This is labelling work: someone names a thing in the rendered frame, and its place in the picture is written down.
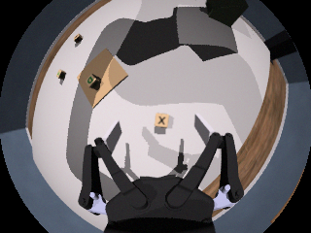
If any tan flat mat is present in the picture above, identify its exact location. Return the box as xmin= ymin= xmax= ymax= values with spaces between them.
xmin=77 ymin=49 xmax=128 ymax=108

